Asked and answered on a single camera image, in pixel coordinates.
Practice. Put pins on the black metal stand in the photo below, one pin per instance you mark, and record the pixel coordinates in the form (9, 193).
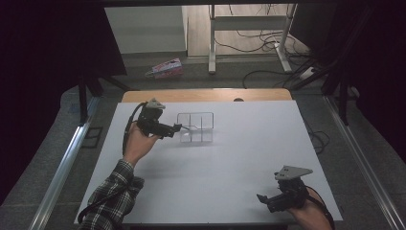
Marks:
(343, 102)
(83, 102)

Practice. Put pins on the white power strip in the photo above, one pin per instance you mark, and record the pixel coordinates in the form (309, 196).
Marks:
(308, 73)

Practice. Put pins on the white desk frame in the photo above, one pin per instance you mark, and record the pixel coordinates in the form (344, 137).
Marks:
(211, 48)

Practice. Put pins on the black rectangular floor frame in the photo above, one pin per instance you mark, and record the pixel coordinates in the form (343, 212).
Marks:
(92, 137)

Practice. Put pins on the dark curtain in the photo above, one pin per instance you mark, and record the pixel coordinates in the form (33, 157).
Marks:
(379, 80)
(38, 80)

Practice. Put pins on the wooden table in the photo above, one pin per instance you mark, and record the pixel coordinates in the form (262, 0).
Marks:
(198, 95)

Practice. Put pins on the clear acrylic organizer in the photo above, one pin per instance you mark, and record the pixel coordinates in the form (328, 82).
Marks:
(199, 134)

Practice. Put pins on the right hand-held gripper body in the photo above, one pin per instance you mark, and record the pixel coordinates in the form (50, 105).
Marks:
(292, 195)

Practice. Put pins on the person's right hand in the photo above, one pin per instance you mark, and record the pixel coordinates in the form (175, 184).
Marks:
(309, 212)

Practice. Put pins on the white board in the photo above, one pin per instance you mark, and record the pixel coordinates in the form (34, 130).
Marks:
(223, 179)

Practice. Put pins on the white panel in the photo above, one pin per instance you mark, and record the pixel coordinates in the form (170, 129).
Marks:
(145, 30)

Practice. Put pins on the red white packet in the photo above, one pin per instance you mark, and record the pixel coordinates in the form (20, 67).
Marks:
(166, 68)

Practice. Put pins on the aluminium rail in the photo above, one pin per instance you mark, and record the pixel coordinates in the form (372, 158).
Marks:
(63, 166)
(364, 159)

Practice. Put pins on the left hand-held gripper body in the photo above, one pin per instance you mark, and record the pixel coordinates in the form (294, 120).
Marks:
(150, 121)

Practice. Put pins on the person's left hand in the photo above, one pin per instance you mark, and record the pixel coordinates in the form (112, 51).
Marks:
(139, 145)

